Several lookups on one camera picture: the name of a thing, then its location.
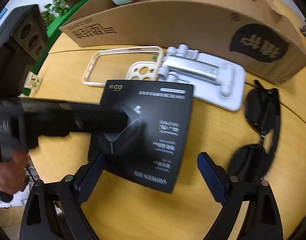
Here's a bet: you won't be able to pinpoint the black charger box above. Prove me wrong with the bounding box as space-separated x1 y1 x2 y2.
88 80 194 193

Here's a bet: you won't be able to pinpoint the black sunglasses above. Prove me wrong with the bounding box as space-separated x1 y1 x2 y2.
228 80 281 183

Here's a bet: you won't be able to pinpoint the white folding phone stand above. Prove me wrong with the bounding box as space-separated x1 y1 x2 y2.
158 44 246 112

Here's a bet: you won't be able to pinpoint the person left hand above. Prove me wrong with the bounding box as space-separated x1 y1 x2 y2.
0 150 29 194

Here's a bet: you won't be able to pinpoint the small white card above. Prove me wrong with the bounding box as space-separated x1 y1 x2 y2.
24 72 41 90

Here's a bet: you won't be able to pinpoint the green table cloth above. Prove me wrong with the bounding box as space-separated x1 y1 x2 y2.
21 0 97 97

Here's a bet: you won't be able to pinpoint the cream phone case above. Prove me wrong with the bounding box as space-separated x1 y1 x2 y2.
82 46 164 87

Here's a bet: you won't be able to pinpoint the brown cardboard box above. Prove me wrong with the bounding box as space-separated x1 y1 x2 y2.
61 0 306 84

